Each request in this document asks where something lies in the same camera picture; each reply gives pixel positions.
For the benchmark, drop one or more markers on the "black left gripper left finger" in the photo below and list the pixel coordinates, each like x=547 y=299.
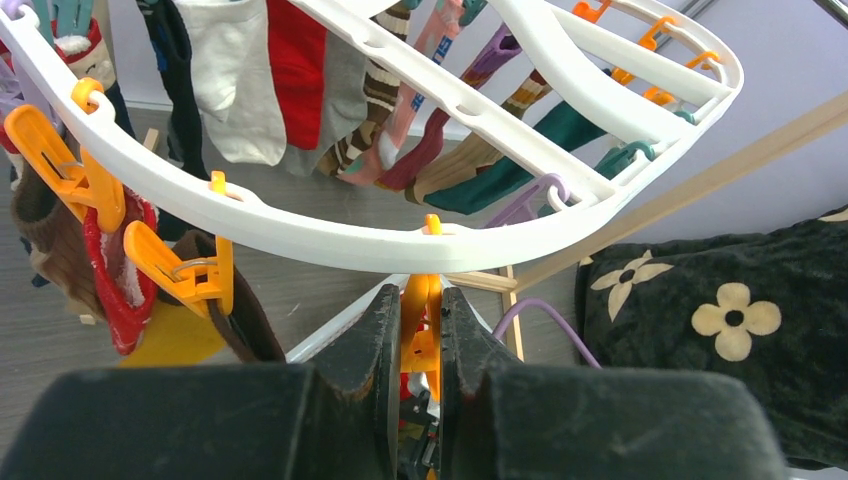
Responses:
x=334 y=417

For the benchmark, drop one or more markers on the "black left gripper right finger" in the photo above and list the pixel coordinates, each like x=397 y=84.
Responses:
x=505 y=419

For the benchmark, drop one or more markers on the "orange clip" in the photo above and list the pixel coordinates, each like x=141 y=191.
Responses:
x=79 y=181
x=420 y=323
x=194 y=283

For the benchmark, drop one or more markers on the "mustard yellow brown-cuffed sock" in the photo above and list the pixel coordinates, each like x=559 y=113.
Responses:
x=176 y=336

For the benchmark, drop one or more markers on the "red snowflake sock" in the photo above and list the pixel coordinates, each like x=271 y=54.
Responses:
x=127 y=295

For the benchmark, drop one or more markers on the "purple clip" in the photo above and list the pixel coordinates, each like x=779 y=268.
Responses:
x=532 y=202

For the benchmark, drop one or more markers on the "teal clip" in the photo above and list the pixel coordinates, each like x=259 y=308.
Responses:
x=621 y=157

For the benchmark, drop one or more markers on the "white plastic basket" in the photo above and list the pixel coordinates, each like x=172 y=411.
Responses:
x=344 y=324

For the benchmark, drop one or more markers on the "tan ribbed sock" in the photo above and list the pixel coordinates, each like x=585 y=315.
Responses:
x=450 y=181

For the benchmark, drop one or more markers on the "black floral plush blanket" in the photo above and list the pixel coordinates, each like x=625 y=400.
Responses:
x=768 y=309

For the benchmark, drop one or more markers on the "dark green sock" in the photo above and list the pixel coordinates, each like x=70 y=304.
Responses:
x=562 y=125

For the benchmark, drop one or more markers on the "brown striped sock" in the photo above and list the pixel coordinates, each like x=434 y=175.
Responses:
x=380 y=88

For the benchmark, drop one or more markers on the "red white sock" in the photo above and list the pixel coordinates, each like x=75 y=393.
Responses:
x=273 y=86

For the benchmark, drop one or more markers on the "pink sock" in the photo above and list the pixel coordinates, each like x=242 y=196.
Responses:
x=434 y=41

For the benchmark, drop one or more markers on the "santa christmas sock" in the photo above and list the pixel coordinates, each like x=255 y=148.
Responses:
x=88 y=56

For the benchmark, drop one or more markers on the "metal rack rod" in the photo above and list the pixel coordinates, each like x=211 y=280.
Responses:
x=836 y=9

